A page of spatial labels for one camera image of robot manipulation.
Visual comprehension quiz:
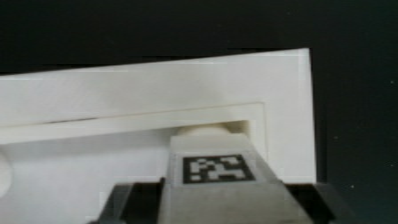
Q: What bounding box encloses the white square tabletop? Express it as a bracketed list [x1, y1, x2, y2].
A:
[0, 49, 316, 224]

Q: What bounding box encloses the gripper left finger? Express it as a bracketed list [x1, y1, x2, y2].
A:
[87, 182, 164, 224]

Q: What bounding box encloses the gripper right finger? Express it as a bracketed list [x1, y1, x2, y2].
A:
[283, 181, 363, 224]

